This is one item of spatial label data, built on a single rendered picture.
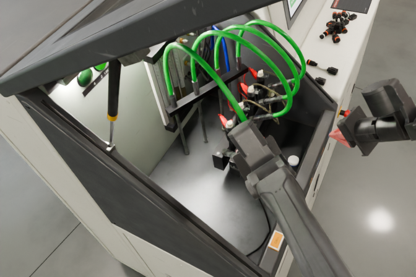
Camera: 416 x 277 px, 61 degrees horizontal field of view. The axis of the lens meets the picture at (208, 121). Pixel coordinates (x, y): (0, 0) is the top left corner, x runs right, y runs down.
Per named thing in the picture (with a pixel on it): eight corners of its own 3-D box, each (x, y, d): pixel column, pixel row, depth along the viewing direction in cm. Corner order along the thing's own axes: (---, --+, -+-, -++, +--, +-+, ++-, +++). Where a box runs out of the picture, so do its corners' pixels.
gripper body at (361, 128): (352, 105, 82) (380, 100, 75) (374, 140, 84) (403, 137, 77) (337, 122, 79) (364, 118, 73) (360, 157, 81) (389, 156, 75)
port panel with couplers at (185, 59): (190, 78, 130) (176, 4, 106) (183, 76, 131) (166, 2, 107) (207, 57, 136) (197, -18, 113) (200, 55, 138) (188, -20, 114)
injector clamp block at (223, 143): (241, 188, 123) (239, 164, 112) (215, 177, 127) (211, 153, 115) (276, 119, 141) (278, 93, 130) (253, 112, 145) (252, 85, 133)
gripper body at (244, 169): (230, 155, 80) (234, 162, 73) (270, 133, 80) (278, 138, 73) (244, 179, 81) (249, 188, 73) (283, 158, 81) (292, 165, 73)
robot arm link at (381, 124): (409, 145, 69) (423, 130, 71) (394, 115, 68) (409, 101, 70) (378, 146, 75) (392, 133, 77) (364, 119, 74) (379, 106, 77)
